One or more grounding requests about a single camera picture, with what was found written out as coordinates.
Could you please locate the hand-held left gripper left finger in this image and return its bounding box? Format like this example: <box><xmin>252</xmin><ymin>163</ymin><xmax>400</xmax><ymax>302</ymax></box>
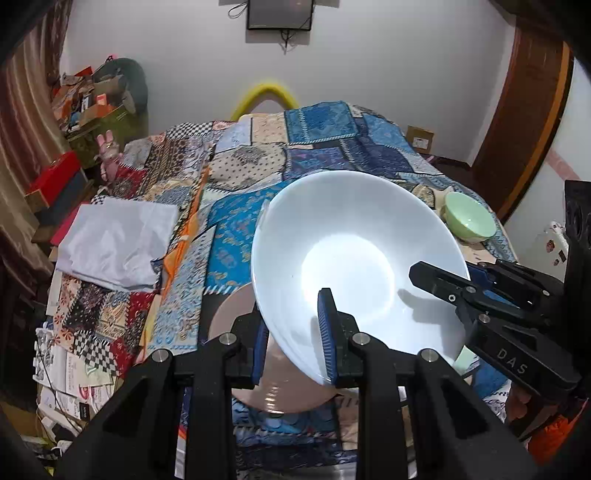
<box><xmin>53</xmin><ymin>311</ymin><xmax>271</xmax><ymax>480</ymax></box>

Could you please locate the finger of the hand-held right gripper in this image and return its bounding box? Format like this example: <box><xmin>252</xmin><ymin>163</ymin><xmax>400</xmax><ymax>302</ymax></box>
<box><xmin>466</xmin><ymin>260</ymin><xmax>565</xmax><ymax>315</ymax></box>
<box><xmin>409</xmin><ymin>261</ymin><xmax>477</xmax><ymax>304</ymax></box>

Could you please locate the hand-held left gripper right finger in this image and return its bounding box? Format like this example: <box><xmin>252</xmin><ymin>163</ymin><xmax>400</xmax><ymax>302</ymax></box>
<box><xmin>316</xmin><ymin>287</ymin><xmax>539</xmax><ymax>480</ymax></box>

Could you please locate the pink plate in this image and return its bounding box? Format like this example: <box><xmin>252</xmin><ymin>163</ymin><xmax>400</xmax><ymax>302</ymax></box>
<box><xmin>210</xmin><ymin>281</ymin><xmax>345</xmax><ymax>414</ymax></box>

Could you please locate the white spotted bowl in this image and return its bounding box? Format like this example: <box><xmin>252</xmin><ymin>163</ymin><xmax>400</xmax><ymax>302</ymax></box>
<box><xmin>250</xmin><ymin>171</ymin><xmax>471</xmax><ymax>385</ymax></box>

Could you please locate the person's right hand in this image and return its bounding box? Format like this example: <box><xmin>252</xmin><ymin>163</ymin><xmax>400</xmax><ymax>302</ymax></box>
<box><xmin>505</xmin><ymin>387</ymin><xmax>533</xmax><ymax>424</ymax></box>

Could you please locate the white stickered appliance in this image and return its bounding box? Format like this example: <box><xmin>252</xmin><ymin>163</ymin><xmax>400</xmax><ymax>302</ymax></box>
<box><xmin>534</xmin><ymin>220</ymin><xmax>570</xmax><ymax>269</ymax></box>

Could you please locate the green bowl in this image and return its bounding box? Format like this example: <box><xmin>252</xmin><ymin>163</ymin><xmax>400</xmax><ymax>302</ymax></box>
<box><xmin>441</xmin><ymin>191</ymin><xmax>497</xmax><ymax>244</ymax></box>

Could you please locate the black speaker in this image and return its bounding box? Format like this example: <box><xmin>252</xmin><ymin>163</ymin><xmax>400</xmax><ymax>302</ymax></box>
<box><xmin>564</xmin><ymin>180</ymin><xmax>591</xmax><ymax>283</ymax></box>

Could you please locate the patchwork blanket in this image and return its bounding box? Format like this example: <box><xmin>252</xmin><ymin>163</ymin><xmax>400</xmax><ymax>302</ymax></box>
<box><xmin>46</xmin><ymin>100</ymin><xmax>515</xmax><ymax>480</ymax></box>

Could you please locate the small cardboard box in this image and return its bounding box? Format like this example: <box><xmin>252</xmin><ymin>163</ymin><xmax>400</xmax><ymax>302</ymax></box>
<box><xmin>406</xmin><ymin>126</ymin><xmax>435</xmax><ymax>155</ymax></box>

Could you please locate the wooden door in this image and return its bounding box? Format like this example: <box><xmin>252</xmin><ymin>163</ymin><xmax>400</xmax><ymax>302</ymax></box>
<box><xmin>471</xmin><ymin>23</ymin><xmax>575</xmax><ymax>222</ymax></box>

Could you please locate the white folded cloth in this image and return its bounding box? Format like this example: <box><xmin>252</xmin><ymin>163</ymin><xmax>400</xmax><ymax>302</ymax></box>
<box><xmin>54</xmin><ymin>196</ymin><xmax>180</xmax><ymax>292</ymax></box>

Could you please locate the scattered papers pile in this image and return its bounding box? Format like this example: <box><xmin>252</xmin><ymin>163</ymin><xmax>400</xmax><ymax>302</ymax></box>
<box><xmin>34</xmin><ymin>323</ymin><xmax>121</xmax><ymax>446</ymax></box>

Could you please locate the red book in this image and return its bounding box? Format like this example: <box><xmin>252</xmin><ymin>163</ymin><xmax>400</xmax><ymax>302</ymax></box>
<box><xmin>50</xmin><ymin>203</ymin><xmax>81</xmax><ymax>245</ymax></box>

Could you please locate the pink bunny toy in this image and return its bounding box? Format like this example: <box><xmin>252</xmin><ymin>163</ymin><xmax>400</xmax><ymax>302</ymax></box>
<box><xmin>96</xmin><ymin>130</ymin><xmax>123</xmax><ymax>182</ymax></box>

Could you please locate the dark blue box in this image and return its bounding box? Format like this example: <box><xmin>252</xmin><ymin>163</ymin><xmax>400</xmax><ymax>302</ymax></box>
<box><xmin>34</xmin><ymin>173</ymin><xmax>95</xmax><ymax>227</ymax></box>

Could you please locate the green cardboard box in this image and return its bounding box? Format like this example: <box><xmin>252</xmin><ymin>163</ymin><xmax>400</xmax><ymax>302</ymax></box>
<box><xmin>69</xmin><ymin>108</ymin><xmax>144</xmax><ymax>162</ymax></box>

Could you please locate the red box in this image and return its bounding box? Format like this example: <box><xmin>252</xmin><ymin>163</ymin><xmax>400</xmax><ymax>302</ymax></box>
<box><xmin>25</xmin><ymin>151</ymin><xmax>81</xmax><ymax>206</ymax></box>

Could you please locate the pile of cluttered packets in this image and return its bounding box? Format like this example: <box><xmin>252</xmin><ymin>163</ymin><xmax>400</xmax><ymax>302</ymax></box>
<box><xmin>51</xmin><ymin>67</ymin><xmax>130</xmax><ymax>134</ymax></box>

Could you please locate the striped curtain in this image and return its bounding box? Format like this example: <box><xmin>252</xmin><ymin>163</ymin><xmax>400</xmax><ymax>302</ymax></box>
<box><xmin>0</xmin><ymin>0</ymin><xmax>75</xmax><ymax>278</ymax></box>

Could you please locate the wall monitor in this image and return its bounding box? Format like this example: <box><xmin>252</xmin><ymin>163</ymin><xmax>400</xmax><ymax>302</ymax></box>
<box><xmin>246</xmin><ymin>0</ymin><xmax>315</xmax><ymax>31</ymax></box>

